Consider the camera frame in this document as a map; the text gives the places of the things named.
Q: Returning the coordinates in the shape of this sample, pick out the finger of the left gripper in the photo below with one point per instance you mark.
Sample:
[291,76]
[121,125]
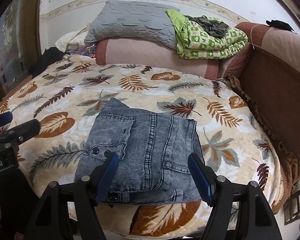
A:
[5,118]
[19,134]

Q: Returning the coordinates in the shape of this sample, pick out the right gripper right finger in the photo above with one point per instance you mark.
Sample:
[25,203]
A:
[238,211]

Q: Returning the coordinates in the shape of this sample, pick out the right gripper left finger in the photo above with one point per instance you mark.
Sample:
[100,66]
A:
[69,207]

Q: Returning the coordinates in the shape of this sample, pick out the blue denim jeans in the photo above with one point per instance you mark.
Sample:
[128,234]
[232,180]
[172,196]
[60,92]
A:
[153,150]

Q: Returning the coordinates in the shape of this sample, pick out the brown wooden rack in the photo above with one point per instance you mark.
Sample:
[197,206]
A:
[292,206]

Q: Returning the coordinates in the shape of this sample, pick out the leaf pattern cream blanket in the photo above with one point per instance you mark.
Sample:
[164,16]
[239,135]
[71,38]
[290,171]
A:
[67,97]

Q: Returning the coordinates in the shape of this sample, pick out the black garment on edge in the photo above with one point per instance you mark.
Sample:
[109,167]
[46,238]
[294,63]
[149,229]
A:
[49,56]

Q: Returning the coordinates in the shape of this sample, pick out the glass door panel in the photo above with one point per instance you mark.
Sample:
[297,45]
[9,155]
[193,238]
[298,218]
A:
[12,70]

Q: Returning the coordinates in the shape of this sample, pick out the cream floral cloth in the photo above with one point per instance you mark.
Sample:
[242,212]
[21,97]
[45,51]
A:
[73,40]

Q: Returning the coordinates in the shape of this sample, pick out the colourful snack packet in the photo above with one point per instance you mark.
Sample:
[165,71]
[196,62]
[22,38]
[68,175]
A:
[89,51]

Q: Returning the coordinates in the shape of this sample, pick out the grey quilted pillow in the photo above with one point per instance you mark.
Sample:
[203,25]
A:
[148,21]

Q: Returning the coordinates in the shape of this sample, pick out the green patterned folded quilt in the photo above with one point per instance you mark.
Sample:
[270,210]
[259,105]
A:
[194,43]

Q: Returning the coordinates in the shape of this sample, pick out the dark grey crumpled garment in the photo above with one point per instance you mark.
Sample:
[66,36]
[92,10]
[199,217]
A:
[212,27]

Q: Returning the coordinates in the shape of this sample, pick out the black item on sofa top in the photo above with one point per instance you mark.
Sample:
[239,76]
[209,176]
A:
[279,25]

